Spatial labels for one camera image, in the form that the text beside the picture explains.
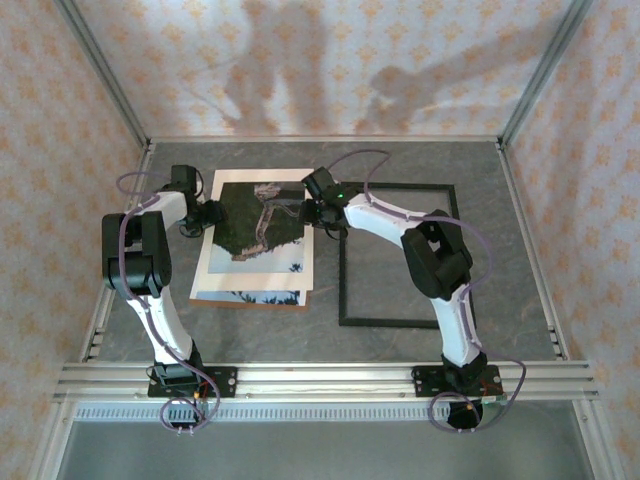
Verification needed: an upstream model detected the Great Wall photo print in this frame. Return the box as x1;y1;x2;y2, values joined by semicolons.
207;181;307;305

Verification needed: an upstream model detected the white picture mat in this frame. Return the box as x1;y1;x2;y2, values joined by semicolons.
189;168;316;301

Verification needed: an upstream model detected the brown backing board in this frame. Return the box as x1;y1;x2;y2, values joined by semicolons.
188;289;312;312

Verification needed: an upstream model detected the black picture frame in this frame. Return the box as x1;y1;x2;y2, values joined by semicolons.
337;182;461;330

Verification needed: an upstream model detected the aluminium table edge rail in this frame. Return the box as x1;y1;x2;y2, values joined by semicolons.
147;133;504;146

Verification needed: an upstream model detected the aluminium table side rail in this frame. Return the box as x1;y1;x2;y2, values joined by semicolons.
496;142;572;362
79;142;155;364

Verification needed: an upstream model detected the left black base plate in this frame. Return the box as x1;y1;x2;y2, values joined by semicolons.
147;366;239;400

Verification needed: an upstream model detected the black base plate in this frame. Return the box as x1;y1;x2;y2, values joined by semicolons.
147;366;239;400
410;364;506;400

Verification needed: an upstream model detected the long aluminium mounting rail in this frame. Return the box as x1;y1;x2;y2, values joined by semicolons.
52;358;601;404

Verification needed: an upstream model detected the aluminium corner post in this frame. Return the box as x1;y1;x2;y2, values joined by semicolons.
52;0;153;149
499;0;596;149

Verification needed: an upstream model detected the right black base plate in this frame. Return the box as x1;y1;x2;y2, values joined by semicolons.
410;364;506;400

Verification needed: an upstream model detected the grey slotted cable duct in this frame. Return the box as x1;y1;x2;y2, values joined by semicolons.
74;402;501;425

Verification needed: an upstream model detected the aluminium frame leg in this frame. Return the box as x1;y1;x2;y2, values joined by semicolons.
27;399;76;480
572;399;619;480

